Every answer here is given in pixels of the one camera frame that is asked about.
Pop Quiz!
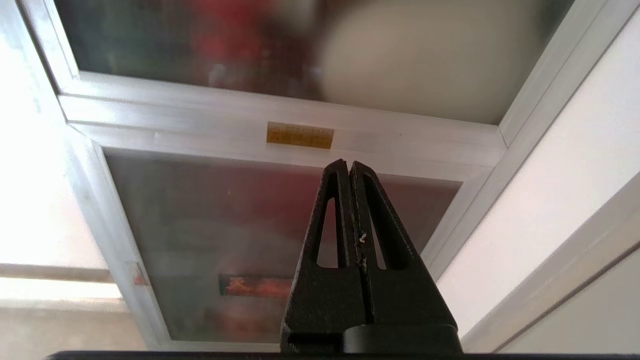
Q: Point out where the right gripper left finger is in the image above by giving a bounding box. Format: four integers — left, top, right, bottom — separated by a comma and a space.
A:
279, 159, 368, 355

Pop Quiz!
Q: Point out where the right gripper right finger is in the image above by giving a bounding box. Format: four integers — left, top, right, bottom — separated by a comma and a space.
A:
348, 161, 463, 355

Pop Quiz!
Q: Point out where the frosted glass cabinet door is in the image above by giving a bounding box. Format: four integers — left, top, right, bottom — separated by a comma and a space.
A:
17, 0, 618, 147
65, 125, 493, 352

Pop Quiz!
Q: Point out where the gold label plate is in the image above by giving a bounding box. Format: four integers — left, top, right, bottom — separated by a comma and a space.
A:
266, 121, 335, 150

